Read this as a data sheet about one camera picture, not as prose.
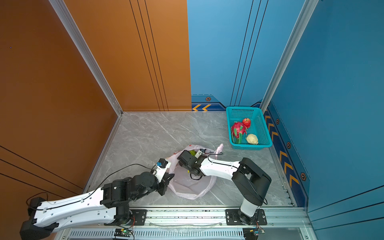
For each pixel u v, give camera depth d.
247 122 1.05
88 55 0.87
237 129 0.99
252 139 0.97
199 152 0.80
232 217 0.72
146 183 0.50
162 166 0.59
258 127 1.07
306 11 0.71
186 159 0.67
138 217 0.74
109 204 0.49
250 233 0.70
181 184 0.82
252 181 0.45
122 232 0.71
